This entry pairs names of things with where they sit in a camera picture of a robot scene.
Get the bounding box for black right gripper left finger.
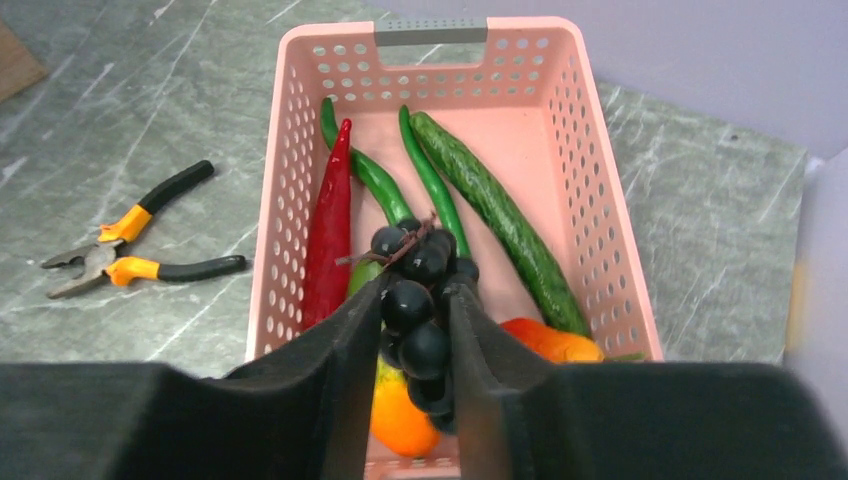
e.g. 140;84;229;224
1;276;388;479

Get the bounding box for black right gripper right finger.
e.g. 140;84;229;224
448;285;847;479

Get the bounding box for small orange fake fruit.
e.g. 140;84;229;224
500;317;605;363

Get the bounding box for red fake pepper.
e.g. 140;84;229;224
301;119;352;329

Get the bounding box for green fake cucumber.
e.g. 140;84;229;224
410;112;590;337

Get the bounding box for black fake grape bunch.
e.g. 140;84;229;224
336;216;478;436

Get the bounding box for green fake chili pepper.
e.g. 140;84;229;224
320;97;414;224

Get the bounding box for green orange fake mango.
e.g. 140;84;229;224
370;326;441;458

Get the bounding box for orange black pliers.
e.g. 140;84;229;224
41;160;247;299

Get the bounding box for pink plastic basket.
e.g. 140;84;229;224
245;16;665;480

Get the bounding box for wooden base board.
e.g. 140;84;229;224
0;22;48;102

